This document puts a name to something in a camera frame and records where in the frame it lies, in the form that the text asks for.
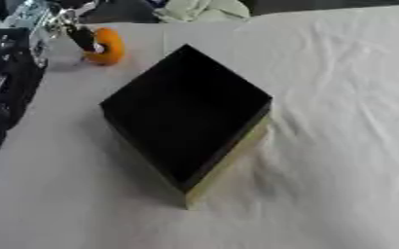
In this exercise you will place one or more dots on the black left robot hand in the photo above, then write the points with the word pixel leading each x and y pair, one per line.
pixel 85 38

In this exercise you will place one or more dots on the orange round toy fruit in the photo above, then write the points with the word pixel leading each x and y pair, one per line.
pixel 112 45

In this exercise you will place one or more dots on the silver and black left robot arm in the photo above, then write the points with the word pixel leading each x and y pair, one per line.
pixel 13 74

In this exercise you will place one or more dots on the black open box, tan sides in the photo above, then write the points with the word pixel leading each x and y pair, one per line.
pixel 186 113

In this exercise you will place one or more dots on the pale green crumpled cloth bundle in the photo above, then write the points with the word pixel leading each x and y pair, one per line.
pixel 205 10

